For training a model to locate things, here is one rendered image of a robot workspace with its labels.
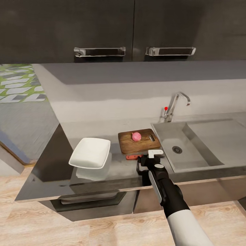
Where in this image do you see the vidalia onion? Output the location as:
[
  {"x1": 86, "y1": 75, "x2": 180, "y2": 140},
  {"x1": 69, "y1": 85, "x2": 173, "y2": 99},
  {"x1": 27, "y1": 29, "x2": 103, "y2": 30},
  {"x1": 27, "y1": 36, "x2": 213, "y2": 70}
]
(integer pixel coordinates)
[{"x1": 132, "y1": 133, "x2": 141, "y2": 141}]

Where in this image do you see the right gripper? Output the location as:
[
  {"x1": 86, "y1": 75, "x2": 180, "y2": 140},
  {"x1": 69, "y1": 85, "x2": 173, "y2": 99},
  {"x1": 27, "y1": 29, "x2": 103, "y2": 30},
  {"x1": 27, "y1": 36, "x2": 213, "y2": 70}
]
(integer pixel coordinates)
[{"x1": 138, "y1": 156, "x2": 160, "y2": 167}]

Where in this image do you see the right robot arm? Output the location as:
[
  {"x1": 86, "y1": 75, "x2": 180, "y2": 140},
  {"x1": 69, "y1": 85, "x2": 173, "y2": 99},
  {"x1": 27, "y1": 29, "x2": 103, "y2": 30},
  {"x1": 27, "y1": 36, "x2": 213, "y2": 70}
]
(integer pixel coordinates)
[{"x1": 138, "y1": 149, "x2": 215, "y2": 246}]

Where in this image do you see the cutting board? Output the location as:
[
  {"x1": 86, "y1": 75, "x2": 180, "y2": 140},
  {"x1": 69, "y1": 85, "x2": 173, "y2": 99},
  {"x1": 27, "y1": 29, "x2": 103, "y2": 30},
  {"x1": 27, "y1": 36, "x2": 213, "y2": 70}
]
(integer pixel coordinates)
[{"x1": 118, "y1": 128, "x2": 161, "y2": 154}]

